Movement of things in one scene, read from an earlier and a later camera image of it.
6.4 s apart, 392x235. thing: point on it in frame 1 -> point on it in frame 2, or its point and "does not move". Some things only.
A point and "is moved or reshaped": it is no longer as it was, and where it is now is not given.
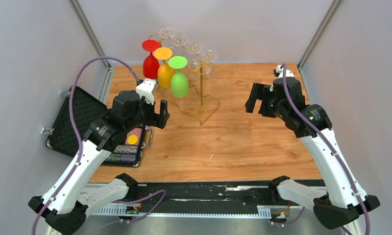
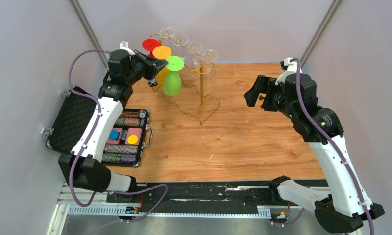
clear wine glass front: x=210 y=57 does not move
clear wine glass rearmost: x=167 y=32 does not move
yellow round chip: x=132 y=139 does not move
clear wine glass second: x=180 y=39 does not move
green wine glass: x=179 y=84 is moved or reshaped
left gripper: x=159 y=120 -> x=152 y=69
